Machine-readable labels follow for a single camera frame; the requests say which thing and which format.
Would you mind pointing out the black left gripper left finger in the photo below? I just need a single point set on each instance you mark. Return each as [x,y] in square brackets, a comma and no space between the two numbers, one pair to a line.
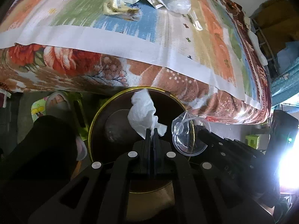
[145,154]

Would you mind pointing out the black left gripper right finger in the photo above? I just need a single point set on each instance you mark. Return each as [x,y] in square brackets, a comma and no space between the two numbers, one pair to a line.
[158,153]

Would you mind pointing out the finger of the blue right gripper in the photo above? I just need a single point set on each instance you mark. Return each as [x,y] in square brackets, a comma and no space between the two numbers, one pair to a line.
[209,140]

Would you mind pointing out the clear plastic cup lid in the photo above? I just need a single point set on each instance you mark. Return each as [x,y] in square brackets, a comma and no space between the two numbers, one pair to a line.
[185,134]

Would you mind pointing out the white tissue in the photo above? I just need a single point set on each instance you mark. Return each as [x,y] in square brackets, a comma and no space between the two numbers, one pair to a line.
[142,116]

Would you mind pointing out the yellow clear plastic wrapper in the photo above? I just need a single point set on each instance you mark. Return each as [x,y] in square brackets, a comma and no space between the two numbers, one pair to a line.
[119,9]

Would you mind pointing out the small silver sachet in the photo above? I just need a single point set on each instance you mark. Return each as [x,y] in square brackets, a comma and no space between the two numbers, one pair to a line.
[195,21]

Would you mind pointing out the clear plastic bag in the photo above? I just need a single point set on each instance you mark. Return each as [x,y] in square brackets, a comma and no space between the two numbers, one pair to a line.
[178,6]

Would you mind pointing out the dark round trash bin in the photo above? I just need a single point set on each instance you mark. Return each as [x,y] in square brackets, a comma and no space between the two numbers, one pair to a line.
[114,143]

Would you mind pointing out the blue patterned curtain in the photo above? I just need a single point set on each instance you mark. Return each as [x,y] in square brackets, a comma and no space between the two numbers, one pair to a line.
[285,85]

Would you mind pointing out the striped colourful woven mat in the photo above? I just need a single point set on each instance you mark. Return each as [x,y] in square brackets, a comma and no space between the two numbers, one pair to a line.
[163,49]

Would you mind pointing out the white foam pieces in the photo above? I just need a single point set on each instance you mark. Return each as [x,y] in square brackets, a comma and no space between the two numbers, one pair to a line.
[254,40]

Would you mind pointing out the floral brown blanket bed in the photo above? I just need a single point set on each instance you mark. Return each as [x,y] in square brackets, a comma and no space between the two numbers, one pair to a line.
[27,72]

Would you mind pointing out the brown hanging garment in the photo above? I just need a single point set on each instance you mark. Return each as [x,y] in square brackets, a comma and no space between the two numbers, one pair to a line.
[276,23]

